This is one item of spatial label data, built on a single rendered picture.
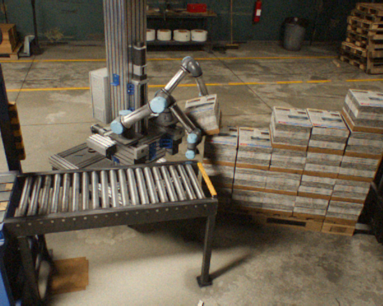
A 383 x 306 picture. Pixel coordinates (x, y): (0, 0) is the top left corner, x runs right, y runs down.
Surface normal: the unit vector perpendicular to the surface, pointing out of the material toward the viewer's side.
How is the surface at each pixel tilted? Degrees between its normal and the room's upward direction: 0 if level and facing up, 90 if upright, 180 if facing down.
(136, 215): 90
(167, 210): 90
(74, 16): 90
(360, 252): 0
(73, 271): 0
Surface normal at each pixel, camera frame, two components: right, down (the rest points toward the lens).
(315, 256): 0.05, -0.87
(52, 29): 0.22, 0.49
